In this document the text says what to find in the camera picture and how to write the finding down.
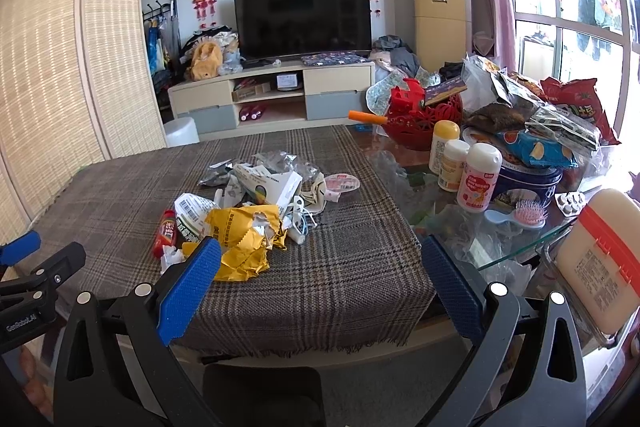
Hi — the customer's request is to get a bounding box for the red sausage wrapper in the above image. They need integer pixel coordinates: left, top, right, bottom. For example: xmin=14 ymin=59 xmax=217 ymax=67
xmin=152 ymin=209 xmax=177 ymax=259

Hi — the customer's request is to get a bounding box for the yellow wrapper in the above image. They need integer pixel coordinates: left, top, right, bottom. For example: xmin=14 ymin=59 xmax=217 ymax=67
xmin=205 ymin=205 xmax=286 ymax=282

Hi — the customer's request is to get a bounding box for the white barcode plastic bag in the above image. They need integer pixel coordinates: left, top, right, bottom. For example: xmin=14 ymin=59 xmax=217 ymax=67
xmin=174 ymin=193 xmax=219 ymax=243

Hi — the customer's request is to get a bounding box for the white blue ribbon trash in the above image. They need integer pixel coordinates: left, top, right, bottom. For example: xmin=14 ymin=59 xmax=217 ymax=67
xmin=283 ymin=196 xmax=318 ymax=245

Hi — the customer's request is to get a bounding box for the white carton box trash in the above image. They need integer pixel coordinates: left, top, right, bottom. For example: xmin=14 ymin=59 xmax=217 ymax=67
xmin=232 ymin=164 xmax=303 ymax=210

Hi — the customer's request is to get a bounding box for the clear plastic bag trash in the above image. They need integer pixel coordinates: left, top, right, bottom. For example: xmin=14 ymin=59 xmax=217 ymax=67
xmin=255 ymin=150 xmax=320 ymax=182

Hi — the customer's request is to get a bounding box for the dark trash bin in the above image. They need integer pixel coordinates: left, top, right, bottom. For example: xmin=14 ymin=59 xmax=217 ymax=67
xmin=203 ymin=364 xmax=326 ymax=427

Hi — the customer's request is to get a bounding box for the silver foil wrapper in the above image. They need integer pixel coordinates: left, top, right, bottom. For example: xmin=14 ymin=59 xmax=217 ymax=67
xmin=198 ymin=159 xmax=233 ymax=187

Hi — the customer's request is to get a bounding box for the pink hairbrush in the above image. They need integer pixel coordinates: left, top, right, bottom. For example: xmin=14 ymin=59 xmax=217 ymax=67
xmin=484 ymin=200 xmax=547 ymax=230

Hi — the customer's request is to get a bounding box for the large beige container red lid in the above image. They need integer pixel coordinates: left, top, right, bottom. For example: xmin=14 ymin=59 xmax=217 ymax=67
xmin=555 ymin=188 xmax=639 ymax=335

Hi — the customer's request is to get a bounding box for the crumpled white black paper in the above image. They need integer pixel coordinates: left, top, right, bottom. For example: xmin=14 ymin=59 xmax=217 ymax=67
xmin=298 ymin=172 xmax=326 ymax=215

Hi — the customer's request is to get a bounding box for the blue cookie tin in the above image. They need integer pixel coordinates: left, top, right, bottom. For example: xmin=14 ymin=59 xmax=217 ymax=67
xmin=461 ymin=127 xmax=563 ymax=208

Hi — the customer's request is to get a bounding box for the white round stool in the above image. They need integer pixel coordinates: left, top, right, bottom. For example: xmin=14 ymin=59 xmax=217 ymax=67
xmin=164 ymin=117 xmax=200 ymax=147

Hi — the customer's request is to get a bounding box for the pill blister pack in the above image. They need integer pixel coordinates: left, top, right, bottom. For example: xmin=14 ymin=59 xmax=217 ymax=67
xmin=554 ymin=192 xmax=587 ymax=218

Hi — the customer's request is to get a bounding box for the brown plaid tablecloth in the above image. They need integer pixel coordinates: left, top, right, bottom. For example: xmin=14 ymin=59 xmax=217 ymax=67
xmin=17 ymin=126 xmax=435 ymax=357

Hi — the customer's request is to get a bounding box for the white bottle red label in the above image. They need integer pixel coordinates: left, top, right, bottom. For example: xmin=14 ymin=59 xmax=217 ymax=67
xmin=457 ymin=142 xmax=502 ymax=213

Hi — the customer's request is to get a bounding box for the white cap yellow-label bottle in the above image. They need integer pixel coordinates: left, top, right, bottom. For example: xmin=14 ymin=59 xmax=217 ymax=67
xmin=438 ymin=140 xmax=470 ymax=193

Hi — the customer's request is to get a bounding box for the round pink foil lid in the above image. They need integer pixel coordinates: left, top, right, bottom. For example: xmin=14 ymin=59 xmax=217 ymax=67
xmin=324 ymin=173 xmax=360 ymax=194

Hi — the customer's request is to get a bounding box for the blue chip bag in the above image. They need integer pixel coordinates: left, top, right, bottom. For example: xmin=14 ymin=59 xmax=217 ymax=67
xmin=497 ymin=130 xmax=578 ymax=169

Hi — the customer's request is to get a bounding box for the bamboo folding screen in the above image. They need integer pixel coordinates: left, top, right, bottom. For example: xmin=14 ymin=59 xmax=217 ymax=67
xmin=1 ymin=0 xmax=166 ymax=243

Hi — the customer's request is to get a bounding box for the yellow cap white bottle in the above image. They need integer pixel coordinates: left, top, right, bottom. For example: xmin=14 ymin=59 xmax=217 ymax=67
xmin=428 ymin=120 xmax=460 ymax=176

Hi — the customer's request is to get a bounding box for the cream grey TV cabinet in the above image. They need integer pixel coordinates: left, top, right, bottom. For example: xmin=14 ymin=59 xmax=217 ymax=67
xmin=168 ymin=61 xmax=375 ymax=141

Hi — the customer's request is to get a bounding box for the yellow plush toy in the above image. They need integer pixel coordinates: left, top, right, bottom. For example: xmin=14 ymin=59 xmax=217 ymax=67
xmin=191 ymin=40 xmax=222 ymax=80

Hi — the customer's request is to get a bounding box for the red plastic basket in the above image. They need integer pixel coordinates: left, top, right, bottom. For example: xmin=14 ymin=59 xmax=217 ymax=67
xmin=382 ymin=78 xmax=463 ymax=150

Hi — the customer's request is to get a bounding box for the dark book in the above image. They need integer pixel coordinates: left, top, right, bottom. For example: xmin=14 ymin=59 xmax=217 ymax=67
xmin=424 ymin=76 xmax=466 ymax=105

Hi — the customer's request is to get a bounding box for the red snack bag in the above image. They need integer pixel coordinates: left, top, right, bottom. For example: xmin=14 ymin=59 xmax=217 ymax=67
xmin=540 ymin=77 xmax=620 ymax=145

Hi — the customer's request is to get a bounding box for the floral cloth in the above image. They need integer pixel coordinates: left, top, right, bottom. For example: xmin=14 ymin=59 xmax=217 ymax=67
xmin=366 ymin=68 xmax=442 ymax=116

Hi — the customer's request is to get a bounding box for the black flat television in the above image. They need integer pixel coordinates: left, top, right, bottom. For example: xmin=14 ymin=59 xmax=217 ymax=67
xmin=234 ymin=0 xmax=372 ymax=60

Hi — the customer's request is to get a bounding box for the black coat rack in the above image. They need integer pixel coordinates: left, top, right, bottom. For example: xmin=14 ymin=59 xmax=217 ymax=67
xmin=142 ymin=0 xmax=180 ymax=76

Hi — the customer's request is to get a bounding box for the orange handled tool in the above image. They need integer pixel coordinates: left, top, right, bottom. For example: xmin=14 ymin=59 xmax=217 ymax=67
xmin=348 ymin=110 xmax=388 ymax=126

